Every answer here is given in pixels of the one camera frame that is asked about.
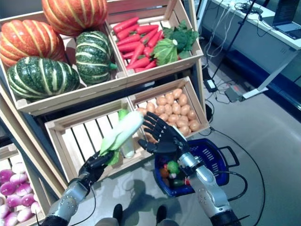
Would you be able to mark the light green leafy cabbage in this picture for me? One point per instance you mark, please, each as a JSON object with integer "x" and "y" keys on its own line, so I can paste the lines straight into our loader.
{"x": 165, "y": 53}

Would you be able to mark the small white garlic toy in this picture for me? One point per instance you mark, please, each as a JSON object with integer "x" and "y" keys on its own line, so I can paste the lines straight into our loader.
{"x": 172, "y": 176}

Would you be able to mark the large round orange pumpkin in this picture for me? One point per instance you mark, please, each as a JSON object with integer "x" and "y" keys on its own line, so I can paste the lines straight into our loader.
{"x": 75, "y": 16}

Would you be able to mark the silver robot leg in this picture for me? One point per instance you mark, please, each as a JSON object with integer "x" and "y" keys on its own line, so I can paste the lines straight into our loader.
{"x": 161, "y": 213}
{"x": 117, "y": 212}

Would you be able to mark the wooden potato crate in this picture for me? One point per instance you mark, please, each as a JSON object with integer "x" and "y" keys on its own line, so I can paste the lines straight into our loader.
{"x": 198, "y": 103}

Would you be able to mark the dark green broccoli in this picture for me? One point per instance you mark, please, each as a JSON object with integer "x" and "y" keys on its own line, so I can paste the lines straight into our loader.
{"x": 181, "y": 37}

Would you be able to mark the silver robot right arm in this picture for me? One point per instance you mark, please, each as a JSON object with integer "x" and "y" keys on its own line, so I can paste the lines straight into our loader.
{"x": 207, "y": 188}

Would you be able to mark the dark green cucumber toy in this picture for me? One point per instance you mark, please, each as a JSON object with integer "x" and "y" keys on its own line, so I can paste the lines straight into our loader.
{"x": 178, "y": 182}

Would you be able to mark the black hub on desk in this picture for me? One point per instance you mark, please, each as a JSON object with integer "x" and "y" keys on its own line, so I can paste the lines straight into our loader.
{"x": 252, "y": 10}

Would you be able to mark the wooden carrot crate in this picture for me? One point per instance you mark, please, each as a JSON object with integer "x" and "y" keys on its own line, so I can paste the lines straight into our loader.
{"x": 164, "y": 70}

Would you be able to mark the wooden display stand frame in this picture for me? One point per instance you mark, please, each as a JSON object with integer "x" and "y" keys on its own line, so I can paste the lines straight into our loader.
{"x": 201, "y": 82}

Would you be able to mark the wide wooden pumpkin crate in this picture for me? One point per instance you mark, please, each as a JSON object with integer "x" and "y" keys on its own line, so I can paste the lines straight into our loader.
{"x": 70, "y": 99}

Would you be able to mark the grey power box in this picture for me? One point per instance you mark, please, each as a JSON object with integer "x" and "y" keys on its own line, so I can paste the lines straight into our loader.
{"x": 234, "y": 93}

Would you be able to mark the black tripod stand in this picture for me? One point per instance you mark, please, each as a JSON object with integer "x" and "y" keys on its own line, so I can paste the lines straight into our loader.
{"x": 235, "y": 35}

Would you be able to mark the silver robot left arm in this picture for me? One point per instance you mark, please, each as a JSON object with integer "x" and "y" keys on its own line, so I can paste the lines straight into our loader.
{"x": 68, "y": 200}

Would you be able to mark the tan potato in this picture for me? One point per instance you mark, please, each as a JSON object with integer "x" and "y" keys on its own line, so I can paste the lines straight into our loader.
{"x": 161, "y": 101}
{"x": 194, "y": 125}
{"x": 169, "y": 98}
{"x": 184, "y": 131}
{"x": 151, "y": 107}
{"x": 142, "y": 111}
{"x": 177, "y": 93}
{"x": 183, "y": 99}

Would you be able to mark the blue plastic shopping basket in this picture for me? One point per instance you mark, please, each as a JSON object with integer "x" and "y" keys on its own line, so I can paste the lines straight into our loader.
{"x": 211, "y": 155}

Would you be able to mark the flat orange striped pumpkin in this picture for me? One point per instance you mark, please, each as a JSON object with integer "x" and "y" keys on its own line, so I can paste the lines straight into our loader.
{"x": 30, "y": 42}

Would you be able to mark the silver robot right leg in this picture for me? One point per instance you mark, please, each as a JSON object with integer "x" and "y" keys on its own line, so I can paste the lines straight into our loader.
{"x": 161, "y": 213}

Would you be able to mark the black power adapter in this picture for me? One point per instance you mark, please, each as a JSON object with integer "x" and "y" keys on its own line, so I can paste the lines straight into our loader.
{"x": 210, "y": 85}

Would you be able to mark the red carrot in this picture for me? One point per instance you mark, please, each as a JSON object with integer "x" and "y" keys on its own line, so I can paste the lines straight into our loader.
{"x": 125, "y": 24}
{"x": 129, "y": 47}
{"x": 138, "y": 52}
{"x": 138, "y": 63}
{"x": 147, "y": 29}
{"x": 127, "y": 32}
{"x": 148, "y": 37}
{"x": 155, "y": 38}
{"x": 129, "y": 40}

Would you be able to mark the slatted-bottom wooden crate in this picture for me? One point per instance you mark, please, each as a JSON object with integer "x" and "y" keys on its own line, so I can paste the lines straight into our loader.
{"x": 77, "y": 141}

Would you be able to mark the wide green striped pumpkin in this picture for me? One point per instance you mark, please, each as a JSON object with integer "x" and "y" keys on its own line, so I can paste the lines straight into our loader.
{"x": 42, "y": 77}

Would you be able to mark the green pumpkin with stem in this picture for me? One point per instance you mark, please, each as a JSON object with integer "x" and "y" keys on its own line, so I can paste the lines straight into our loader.
{"x": 92, "y": 58}

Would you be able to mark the small orange fruit toy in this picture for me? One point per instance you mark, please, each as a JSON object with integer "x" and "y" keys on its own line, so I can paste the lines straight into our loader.
{"x": 164, "y": 172}

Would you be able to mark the small green cabbage toy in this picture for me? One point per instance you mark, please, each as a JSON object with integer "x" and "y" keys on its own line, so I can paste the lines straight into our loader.
{"x": 173, "y": 167}

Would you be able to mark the silver robot left leg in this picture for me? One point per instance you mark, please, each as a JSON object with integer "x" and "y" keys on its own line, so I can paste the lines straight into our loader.
{"x": 117, "y": 212}

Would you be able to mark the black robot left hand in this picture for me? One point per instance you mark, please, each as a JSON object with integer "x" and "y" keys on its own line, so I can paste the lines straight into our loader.
{"x": 94, "y": 167}

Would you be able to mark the open grey laptop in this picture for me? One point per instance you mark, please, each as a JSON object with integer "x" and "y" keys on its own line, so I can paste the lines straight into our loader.
{"x": 287, "y": 16}

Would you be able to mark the white desk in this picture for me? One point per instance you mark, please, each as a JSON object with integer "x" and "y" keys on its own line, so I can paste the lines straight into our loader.
{"x": 282, "y": 54}

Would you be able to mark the small red tomato toy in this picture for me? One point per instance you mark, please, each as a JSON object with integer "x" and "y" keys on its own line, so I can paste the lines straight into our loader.
{"x": 187, "y": 181}

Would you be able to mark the purple white turnip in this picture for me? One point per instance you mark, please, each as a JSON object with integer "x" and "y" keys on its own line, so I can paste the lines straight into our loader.
{"x": 23, "y": 190}
{"x": 6, "y": 176}
{"x": 28, "y": 199}
{"x": 8, "y": 188}
{"x": 18, "y": 179}
{"x": 14, "y": 200}
{"x": 18, "y": 168}

